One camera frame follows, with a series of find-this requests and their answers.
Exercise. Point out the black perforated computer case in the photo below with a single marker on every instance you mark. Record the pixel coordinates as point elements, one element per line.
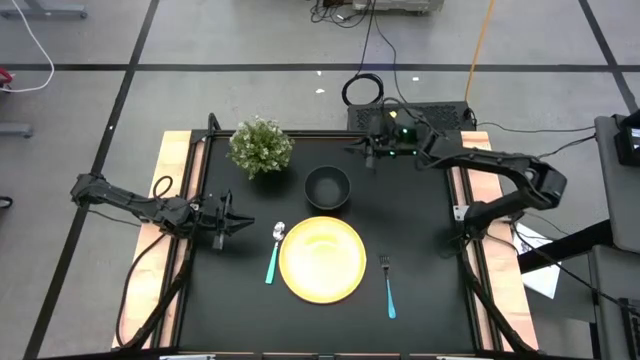
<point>450,116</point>

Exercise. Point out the grey equipment box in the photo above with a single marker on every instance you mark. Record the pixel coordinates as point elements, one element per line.
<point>400,5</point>

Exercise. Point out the black frame post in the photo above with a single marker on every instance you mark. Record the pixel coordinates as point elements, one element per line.
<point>214,125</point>

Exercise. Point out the green artificial potted plant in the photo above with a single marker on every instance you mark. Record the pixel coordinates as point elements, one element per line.
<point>260,147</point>

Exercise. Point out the red object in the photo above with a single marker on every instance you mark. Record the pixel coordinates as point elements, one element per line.
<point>4,77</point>

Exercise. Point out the white paper sheet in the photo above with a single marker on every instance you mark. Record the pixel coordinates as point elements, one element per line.
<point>545,280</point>

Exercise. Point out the yellow plate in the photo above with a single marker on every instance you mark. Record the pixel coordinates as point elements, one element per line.
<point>322,260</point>

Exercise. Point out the black screen device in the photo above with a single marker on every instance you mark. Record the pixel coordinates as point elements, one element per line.
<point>627,145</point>

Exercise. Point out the black beam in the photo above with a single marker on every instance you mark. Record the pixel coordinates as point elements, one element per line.
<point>565,247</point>

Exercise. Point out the silver edge plate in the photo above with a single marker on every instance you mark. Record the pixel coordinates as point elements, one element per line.
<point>465,358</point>
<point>187,357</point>

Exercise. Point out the grey stand foot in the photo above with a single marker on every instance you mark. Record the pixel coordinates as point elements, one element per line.
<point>50,10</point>
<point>15,131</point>

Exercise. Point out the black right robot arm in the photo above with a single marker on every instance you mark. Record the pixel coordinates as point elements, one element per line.
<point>500,162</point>

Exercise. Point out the black bowl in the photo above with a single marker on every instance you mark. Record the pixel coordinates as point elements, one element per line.
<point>327,189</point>

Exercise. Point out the black keyboard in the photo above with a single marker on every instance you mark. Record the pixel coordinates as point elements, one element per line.
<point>631,330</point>

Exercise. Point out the silver corner bracket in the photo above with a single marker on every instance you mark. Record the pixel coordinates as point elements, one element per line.
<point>459,214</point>

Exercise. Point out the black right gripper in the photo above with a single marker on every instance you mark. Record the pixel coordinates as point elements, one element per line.
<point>400,142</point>

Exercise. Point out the grey metal cabinet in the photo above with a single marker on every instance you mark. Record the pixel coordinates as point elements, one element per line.
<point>620,200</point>
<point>607,280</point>

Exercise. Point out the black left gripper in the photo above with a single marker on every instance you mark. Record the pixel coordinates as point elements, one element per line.
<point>215,215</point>

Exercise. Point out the black aluminium table frame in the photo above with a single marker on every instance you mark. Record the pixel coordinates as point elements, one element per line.
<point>320,133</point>

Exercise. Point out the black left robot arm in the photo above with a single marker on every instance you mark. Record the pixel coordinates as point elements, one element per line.
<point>125,200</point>

